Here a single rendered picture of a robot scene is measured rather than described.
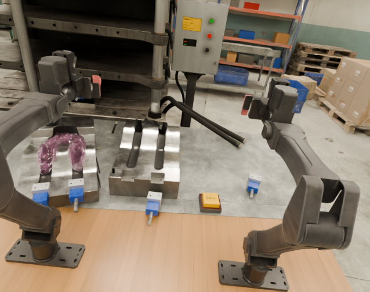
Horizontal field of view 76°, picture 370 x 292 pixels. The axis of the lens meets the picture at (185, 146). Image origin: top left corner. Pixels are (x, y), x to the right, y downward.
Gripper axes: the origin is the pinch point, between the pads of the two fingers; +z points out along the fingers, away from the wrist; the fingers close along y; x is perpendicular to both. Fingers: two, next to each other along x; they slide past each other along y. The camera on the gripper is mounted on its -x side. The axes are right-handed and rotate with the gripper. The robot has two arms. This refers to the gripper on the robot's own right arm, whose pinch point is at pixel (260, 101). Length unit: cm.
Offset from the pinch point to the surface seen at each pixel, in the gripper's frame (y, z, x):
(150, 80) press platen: 47, 61, 16
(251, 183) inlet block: -6.6, 0.3, 36.0
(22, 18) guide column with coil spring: 117, 60, -9
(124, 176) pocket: 45, -7, 34
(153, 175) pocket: 34.4, -6.3, 32.6
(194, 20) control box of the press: 26, 76, -18
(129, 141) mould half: 48, 12, 30
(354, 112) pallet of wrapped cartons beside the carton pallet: -240, 279, 89
